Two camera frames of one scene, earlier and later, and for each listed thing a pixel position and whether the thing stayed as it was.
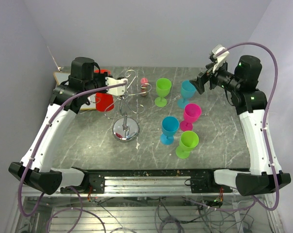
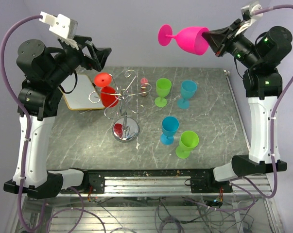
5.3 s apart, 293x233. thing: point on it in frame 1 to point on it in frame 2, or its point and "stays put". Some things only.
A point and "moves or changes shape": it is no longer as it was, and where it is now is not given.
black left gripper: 103,76 to 99,61
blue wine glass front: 170,125 stays put
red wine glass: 104,101 moves or changes shape
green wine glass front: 189,140 stays put
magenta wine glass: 192,112 to 191,39
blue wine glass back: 188,91 stays put
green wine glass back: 163,86 stays put
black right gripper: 208,74 to 220,40
